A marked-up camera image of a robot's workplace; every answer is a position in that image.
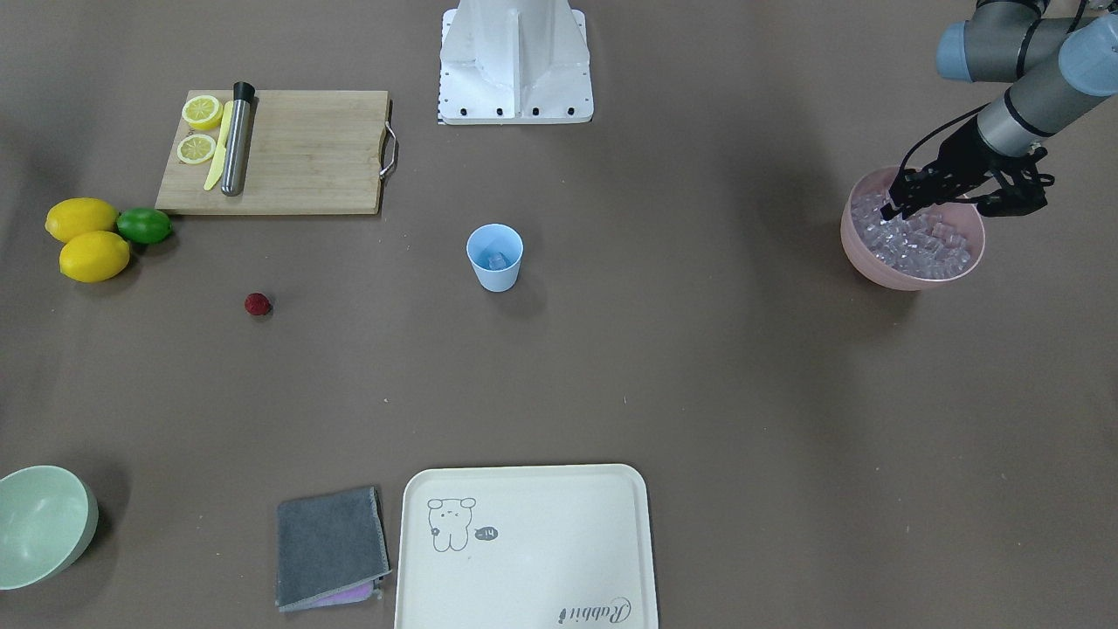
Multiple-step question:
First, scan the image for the lemon half slice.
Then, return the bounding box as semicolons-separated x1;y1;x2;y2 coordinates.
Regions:
181;94;224;131
176;133;218;166

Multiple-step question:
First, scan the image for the wooden cutting board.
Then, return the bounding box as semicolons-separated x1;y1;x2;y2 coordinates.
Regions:
155;89;398;218

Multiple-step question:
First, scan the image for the green lime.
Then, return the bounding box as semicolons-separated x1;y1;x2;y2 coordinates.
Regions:
115;207;173;245

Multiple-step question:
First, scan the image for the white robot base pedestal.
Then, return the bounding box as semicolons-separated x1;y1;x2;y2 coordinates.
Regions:
437;1;595;125

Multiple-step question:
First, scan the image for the red strawberry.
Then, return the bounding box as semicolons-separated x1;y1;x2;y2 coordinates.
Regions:
243;292;273;317

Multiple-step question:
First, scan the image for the yellow lemon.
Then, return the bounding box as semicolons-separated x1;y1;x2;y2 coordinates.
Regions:
59;231;131;283
45;197;119;244

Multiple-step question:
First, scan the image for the grey folded cloth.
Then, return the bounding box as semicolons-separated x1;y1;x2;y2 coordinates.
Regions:
275;486;391;612

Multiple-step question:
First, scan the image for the mint green bowl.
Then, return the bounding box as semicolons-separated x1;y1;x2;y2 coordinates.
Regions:
1;465;100;591

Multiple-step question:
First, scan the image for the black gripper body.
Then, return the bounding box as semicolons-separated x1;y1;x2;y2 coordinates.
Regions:
917;115;1004;196

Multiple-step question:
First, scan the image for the pink bowl of ice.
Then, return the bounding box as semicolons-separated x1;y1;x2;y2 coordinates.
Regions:
841;166;985;290

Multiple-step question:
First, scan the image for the yellow plastic knife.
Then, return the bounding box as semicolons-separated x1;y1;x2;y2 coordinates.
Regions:
203;101;234;191

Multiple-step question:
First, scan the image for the light blue plastic cup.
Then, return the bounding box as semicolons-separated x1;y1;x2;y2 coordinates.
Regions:
465;223;524;292

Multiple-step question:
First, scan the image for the cream rabbit tray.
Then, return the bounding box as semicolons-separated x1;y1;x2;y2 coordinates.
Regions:
394;463;659;628

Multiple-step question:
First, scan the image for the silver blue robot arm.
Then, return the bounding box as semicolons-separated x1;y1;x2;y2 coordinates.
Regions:
881;1;1117;219

